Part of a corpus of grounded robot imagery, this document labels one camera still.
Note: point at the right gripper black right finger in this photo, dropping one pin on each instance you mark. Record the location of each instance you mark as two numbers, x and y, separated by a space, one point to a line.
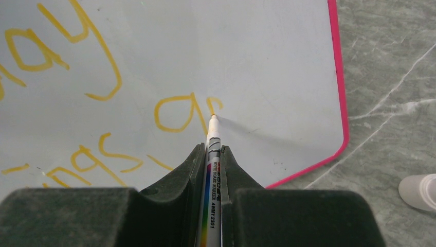
256 216

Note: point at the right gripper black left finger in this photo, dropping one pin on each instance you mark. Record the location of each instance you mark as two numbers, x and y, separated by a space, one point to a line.
164 214

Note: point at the white marker pen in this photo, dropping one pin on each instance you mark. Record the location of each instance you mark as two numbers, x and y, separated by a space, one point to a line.
209 226

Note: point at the red-framed whiteboard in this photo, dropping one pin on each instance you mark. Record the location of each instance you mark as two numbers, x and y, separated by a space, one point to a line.
118 93

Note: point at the white PVC pipe frame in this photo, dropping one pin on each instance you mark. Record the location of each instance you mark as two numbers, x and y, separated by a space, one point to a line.
418 191

